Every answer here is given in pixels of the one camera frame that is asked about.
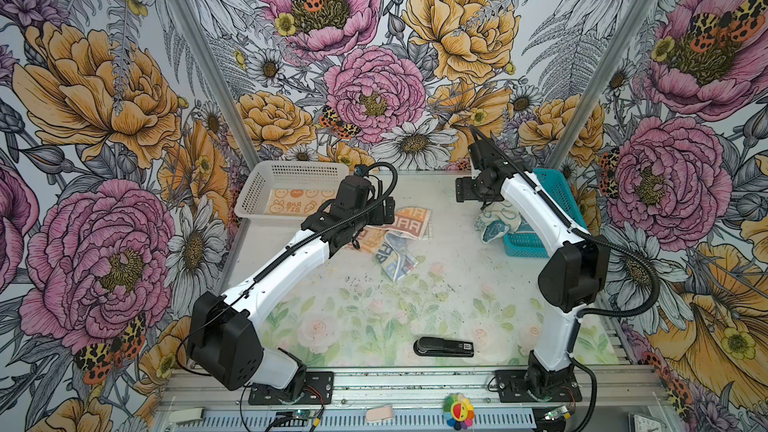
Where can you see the teal plastic basket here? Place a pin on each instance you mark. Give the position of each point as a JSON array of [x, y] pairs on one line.
[[524, 242]]

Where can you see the aluminium front rail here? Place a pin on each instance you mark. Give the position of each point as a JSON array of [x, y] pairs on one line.
[[364, 388]]

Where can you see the blue patterned towel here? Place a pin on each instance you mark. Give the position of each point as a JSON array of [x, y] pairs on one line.
[[497, 220]]

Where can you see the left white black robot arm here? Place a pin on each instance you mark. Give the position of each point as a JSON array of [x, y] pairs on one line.
[[223, 337]]

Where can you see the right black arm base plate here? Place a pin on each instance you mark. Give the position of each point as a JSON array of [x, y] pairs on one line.
[[533, 385]]

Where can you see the black stapler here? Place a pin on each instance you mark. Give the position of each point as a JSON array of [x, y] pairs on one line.
[[445, 348]]

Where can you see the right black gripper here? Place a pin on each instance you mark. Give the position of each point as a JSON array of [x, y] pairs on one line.
[[465, 190]]

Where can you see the orange rabbit print towel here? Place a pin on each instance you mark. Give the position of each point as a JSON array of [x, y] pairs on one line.
[[297, 202]]

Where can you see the pink eraser block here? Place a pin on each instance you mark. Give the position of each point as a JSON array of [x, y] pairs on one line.
[[379, 414]]

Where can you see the white plastic basket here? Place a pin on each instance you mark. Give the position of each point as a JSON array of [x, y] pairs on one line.
[[268, 175]]

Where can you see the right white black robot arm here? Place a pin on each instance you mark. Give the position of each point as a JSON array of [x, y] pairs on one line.
[[571, 279]]

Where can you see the multicolour striped letter towel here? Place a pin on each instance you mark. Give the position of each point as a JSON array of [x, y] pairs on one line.
[[389, 244]]

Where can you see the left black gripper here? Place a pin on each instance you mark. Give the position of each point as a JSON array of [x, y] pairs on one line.
[[378, 218]]

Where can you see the colourful flower toy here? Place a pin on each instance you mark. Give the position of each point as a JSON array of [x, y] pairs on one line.
[[458, 412]]

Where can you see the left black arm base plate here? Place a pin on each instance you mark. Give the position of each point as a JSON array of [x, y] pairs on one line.
[[311, 388]]

